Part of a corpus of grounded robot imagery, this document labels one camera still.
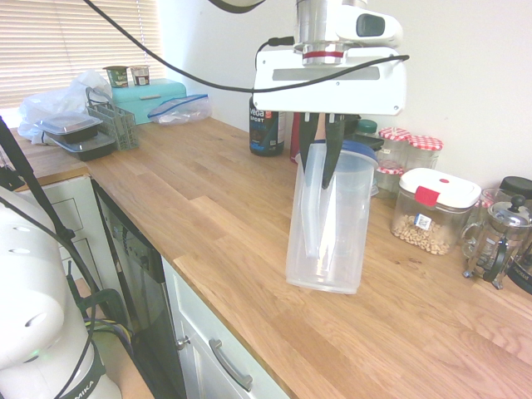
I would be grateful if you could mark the black food container clear lid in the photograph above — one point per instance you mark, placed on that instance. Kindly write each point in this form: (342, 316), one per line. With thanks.
(70, 124)
(91, 149)

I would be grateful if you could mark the clear zip bag blue seal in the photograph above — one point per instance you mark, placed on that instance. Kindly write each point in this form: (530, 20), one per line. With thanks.
(183, 110)

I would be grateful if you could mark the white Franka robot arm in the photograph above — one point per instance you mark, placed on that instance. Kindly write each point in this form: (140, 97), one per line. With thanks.
(25, 270)

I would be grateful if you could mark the red water bottle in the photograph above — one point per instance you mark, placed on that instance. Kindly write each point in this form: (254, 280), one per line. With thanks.
(294, 141)

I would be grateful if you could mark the white drawer cabinet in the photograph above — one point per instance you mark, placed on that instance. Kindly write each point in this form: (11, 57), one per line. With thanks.
(199, 365)

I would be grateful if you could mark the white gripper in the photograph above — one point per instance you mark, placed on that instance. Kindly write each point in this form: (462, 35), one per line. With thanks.
(353, 95)

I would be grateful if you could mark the clear jar with green lid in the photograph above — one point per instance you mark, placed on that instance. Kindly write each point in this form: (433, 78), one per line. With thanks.
(367, 126)

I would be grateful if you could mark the round metal cabinet knob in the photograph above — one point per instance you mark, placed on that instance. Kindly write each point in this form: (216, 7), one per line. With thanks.
(183, 343)

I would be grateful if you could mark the white plastic bag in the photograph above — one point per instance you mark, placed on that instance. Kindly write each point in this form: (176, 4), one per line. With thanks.
(50, 104)

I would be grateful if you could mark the green yogurt cup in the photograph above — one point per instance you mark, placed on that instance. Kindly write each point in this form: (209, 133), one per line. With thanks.
(116, 77)

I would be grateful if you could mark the clear pitcher with blue lid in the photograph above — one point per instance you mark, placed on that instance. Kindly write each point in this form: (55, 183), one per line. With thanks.
(345, 232)

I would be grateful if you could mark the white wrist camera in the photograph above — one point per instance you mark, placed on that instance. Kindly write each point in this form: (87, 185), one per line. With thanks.
(374, 27)

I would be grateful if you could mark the jar with black lid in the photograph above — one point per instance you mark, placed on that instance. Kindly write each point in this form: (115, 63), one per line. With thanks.
(517, 185)

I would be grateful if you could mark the black round appliance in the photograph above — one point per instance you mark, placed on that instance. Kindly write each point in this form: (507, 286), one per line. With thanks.
(521, 274)

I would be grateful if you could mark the small jar red checkered lid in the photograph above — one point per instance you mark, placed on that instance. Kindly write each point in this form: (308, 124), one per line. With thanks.
(390, 170)

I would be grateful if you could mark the teal bread box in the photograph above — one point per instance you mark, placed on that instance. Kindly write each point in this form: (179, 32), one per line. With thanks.
(158, 95)

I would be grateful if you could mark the black dishwasher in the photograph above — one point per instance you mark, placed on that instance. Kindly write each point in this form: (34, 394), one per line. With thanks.
(137, 270)

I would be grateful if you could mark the clear glass mug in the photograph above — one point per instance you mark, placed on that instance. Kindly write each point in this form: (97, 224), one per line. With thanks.
(490, 199)

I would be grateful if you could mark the glass French press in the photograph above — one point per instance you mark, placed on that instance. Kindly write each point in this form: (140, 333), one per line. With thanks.
(505, 232)

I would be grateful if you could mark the cereal canister with white lid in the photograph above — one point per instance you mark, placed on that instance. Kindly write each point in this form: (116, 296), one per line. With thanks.
(436, 187)

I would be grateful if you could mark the black Vega protein tub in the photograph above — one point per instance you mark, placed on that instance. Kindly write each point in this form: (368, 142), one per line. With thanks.
(262, 137)

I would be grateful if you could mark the black shaker bottle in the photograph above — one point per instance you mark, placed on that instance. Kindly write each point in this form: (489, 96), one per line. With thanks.
(352, 124)

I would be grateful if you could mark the green metal clamp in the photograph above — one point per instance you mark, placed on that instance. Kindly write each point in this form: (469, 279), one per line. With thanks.
(110, 297)

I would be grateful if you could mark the brown yogurt cup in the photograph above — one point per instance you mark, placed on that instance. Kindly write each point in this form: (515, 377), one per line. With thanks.
(140, 75)

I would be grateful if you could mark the tall jar red checkered lid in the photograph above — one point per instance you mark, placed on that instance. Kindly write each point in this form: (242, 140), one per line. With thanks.
(395, 134)
(425, 143)

